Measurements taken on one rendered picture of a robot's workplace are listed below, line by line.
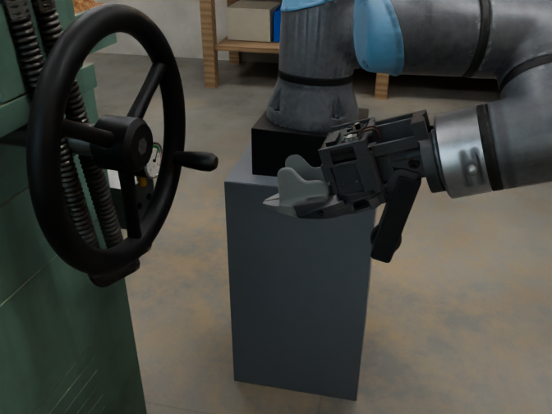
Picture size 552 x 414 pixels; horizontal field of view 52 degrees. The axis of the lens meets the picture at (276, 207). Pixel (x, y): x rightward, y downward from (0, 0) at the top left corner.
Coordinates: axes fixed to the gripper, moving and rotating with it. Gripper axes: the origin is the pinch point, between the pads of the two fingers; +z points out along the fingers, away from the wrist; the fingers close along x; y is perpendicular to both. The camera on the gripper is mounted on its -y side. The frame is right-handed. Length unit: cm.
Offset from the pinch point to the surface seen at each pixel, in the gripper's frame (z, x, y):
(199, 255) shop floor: 72, -83, -50
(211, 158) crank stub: 7.0, -2.2, 7.1
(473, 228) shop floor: -9, -126, -80
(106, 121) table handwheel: 11.2, 8.1, 17.1
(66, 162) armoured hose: 17.4, 9.6, 14.4
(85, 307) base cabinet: 39.4, -2.2, -12.3
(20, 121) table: 17.6, 12.5, 20.4
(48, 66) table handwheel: 7.6, 16.5, 24.6
